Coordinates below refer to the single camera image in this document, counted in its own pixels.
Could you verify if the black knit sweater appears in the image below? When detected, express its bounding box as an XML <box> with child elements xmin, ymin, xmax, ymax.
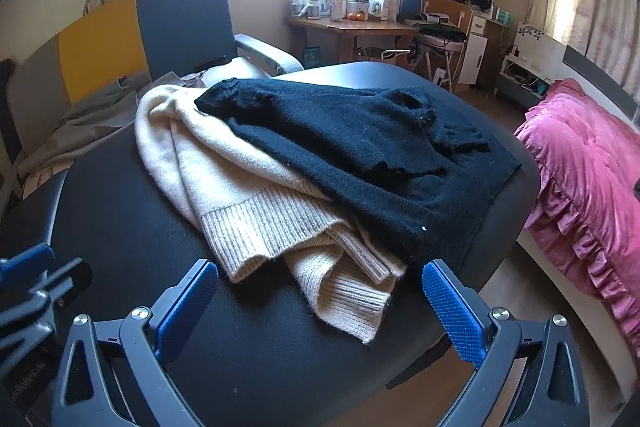
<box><xmin>195</xmin><ymin>79</ymin><xmax>521</xmax><ymax>268</ymax></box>

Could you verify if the folding chair with clothes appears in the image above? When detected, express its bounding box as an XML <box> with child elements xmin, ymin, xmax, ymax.
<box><xmin>381</xmin><ymin>0</ymin><xmax>473</xmax><ymax>92</ymax></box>

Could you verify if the cream knit sweater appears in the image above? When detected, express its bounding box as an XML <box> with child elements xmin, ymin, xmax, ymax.
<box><xmin>134</xmin><ymin>84</ymin><xmax>407</xmax><ymax>343</ymax></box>

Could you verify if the pink ruffled bed cover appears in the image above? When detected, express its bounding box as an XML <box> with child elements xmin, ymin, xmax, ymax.
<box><xmin>514</xmin><ymin>78</ymin><xmax>639</xmax><ymax>353</ymax></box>

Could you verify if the grey garment on sofa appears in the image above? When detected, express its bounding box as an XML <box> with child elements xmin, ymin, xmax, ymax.
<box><xmin>18</xmin><ymin>72</ymin><xmax>151</xmax><ymax>176</ymax></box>

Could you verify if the white small cabinet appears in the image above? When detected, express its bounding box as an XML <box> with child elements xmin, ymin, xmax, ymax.
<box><xmin>458</xmin><ymin>13</ymin><xmax>508</xmax><ymax>91</ymax></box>

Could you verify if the grey yellow blue sofa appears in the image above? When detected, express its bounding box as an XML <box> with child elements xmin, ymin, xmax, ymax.
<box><xmin>1</xmin><ymin>0</ymin><xmax>303</xmax><ymax>202</ymax></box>

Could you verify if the wooden desk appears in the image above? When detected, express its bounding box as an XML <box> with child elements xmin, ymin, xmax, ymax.
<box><xmin>285</xmin><ymin>16</ymin><xmax>419</xmax><ymax>64</ymax></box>

